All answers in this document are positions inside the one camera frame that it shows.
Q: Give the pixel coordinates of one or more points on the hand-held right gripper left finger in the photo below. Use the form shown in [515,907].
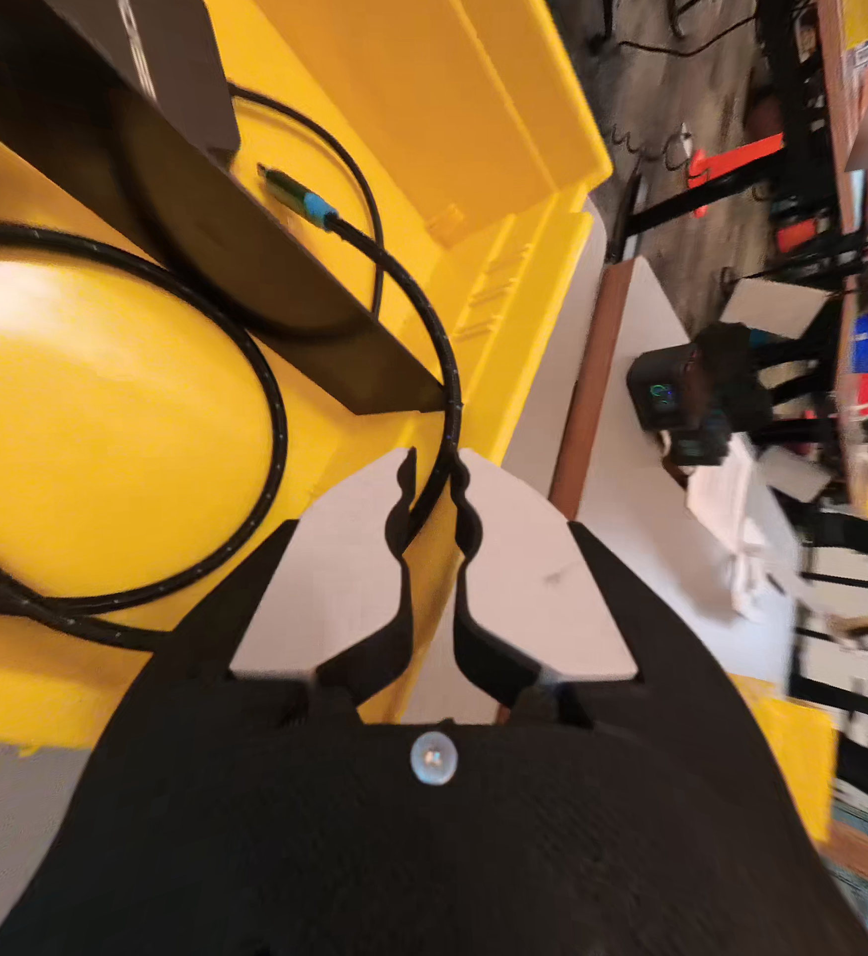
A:
[322,582]

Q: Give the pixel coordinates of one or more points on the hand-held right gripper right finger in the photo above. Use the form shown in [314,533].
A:
[546,590]

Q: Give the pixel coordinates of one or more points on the yellow plastic bin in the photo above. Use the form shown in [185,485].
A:
[105,411]

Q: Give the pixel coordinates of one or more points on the grey desk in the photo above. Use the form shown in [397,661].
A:
[0,859]

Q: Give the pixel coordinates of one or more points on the white table with brown edge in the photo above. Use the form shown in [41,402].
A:
[628,463]

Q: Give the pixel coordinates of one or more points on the white paper sheets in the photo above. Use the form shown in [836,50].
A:
[740,523]

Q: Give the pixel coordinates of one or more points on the black bin divider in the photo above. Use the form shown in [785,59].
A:
[254,246]

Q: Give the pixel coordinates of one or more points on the grey cardboard sheet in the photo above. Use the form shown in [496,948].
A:
[774,306]

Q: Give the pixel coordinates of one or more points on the orange plastic bar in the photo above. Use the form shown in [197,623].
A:
[740,160]

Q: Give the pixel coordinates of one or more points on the black cardboard box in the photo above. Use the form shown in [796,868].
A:
[172,67]

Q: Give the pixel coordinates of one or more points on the cluttered wooden table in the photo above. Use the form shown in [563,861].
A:
[830,75]

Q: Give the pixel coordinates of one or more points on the black action camera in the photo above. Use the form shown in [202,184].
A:
[661,388]

